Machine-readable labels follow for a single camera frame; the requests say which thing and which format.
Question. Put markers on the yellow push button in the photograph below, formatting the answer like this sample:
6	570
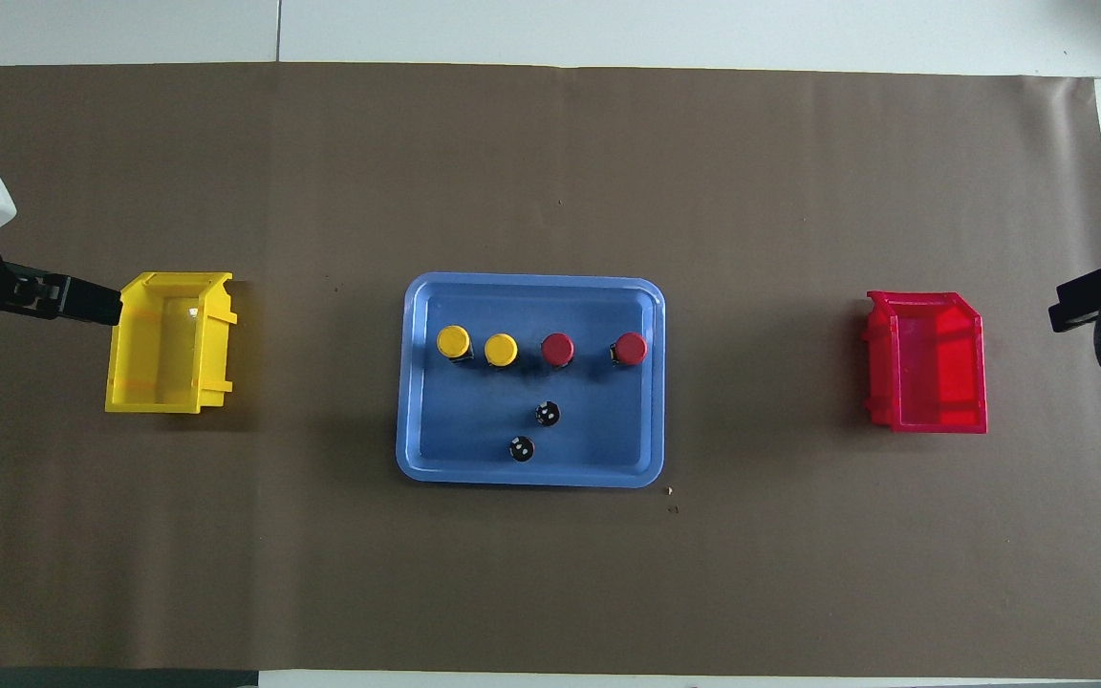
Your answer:
501	349
453	340

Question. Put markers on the red push button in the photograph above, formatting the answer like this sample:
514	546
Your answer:
630	348
557	349

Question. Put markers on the yellow plastic storage bin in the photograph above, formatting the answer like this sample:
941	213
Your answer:
154	354

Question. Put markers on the red plastic storage bin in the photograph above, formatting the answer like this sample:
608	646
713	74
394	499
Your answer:
938	363

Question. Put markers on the blue plastic tray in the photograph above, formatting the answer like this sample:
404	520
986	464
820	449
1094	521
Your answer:
474	440

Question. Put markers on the small black button part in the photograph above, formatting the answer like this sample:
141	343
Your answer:
522	448
548	414

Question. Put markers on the brown paper table mat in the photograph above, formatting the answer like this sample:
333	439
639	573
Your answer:
550	143

